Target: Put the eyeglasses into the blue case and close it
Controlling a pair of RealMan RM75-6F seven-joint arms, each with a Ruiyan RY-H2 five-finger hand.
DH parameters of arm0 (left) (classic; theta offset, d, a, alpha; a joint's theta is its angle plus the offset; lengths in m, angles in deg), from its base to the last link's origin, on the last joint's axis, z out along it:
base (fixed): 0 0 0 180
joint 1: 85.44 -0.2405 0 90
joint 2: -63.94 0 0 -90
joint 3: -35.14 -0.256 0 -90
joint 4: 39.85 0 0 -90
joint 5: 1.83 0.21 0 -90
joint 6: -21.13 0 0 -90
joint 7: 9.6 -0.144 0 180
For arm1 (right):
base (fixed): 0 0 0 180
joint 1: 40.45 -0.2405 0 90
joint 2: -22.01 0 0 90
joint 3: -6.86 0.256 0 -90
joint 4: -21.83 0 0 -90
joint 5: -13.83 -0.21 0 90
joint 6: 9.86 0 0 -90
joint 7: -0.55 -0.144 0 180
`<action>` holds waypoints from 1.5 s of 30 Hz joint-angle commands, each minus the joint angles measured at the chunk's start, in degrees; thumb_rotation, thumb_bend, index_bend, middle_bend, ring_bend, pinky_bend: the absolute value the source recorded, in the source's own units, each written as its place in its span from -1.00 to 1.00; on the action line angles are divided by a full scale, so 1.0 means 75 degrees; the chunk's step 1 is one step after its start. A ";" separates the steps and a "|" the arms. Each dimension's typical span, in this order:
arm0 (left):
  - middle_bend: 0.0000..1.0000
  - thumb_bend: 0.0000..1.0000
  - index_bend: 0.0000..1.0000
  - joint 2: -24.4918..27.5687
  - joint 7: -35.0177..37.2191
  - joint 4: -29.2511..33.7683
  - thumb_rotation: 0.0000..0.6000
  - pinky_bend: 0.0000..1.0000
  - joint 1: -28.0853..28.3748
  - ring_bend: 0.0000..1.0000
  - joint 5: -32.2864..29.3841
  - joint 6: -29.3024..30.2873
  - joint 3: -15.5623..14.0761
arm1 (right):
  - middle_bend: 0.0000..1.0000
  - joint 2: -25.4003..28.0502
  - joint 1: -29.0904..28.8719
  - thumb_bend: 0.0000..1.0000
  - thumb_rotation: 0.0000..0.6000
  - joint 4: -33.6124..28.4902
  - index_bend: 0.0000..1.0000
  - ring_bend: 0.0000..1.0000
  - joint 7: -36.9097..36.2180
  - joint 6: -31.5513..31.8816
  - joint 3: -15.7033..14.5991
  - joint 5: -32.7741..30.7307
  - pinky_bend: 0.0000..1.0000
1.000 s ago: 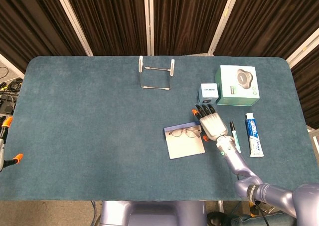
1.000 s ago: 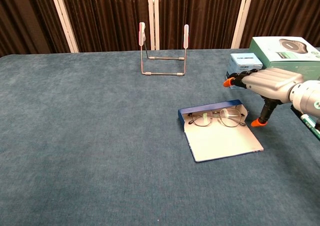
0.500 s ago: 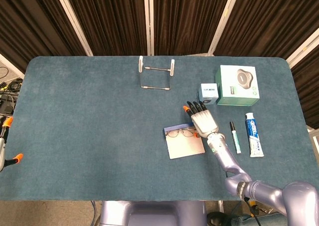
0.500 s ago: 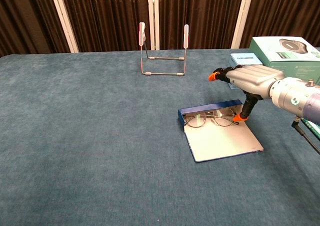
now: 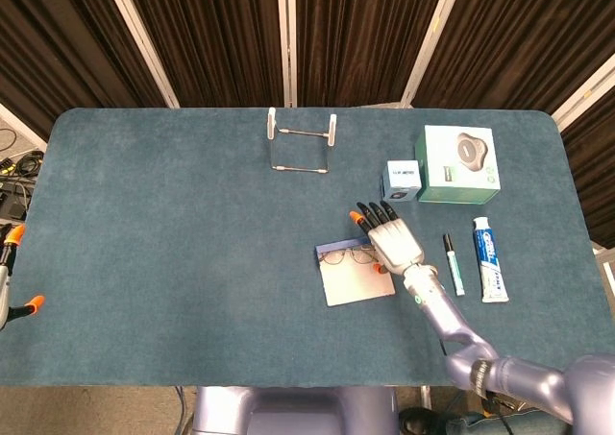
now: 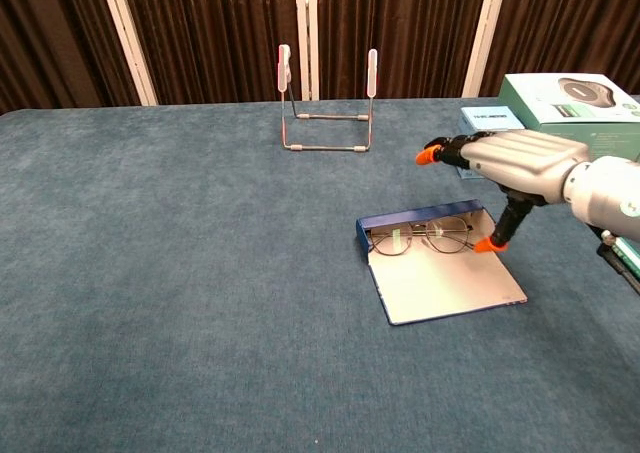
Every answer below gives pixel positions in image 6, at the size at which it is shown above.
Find small blue speaker box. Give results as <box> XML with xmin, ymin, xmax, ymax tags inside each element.
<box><xmin>457</xmin><ymin>105</ymin><xmax>526</xmax><ymax>180</ymax></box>

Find thin metal frame eyeglasses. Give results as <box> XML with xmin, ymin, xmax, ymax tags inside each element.
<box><xmin>367</xmin><ymin>216</ymin><xmax>476</xmax><ymax>257</ymax></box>

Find metal wire stand white tips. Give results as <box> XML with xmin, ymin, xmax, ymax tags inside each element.
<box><xmin>277</xmin><ymin>44</ymin><xmax>379</xmax><ymax>153</ymax></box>

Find white partition frame post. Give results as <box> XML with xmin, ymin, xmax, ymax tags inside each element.
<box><xmin>97</xmin><ymin>0</ymin><xmax>160</xmax><ymax>107</ymax></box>
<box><xmin>460</xmin><ymin>0</ymin><xmax>510</xmax><ymax>99</ymax></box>
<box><xmin>294</xmin><ymin>0</ymin><xmax>321</xmax><ymax>102</ymax></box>

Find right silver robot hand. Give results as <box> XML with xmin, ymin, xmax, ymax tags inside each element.
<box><xmin>415</xmin><ymin>130</ymin><xmax>591</xmax><ymax>254</ymax></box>

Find blue cardboard glasses case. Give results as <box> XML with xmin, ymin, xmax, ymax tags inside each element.
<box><xmin>355</xmin><ymin>199</ymin><xmax>529</xmax><ymax>327</ymax></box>

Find large green product box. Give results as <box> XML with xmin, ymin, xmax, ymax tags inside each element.
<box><xmin>498</xmin><ymin>73</ymin><xmax>640</xmax><ymax>163</ymax></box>

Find dark brown pleated curtain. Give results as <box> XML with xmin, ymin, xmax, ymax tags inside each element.
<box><xmin>0</xmin><ymin>0</ymin><xmax>640</xmax><ymax>117</ymax></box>

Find blue felt table cover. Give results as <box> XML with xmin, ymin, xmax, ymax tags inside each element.
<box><xmin>0</xmin><ymin>95</ymin><xmax>640</xmax><ymax>453</ymax></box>

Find green marker black cap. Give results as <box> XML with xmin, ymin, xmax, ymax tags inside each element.
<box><xmin>605</xmin><ymin>231</ymin><xmax>640</xmax><ymax>279</ymax></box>

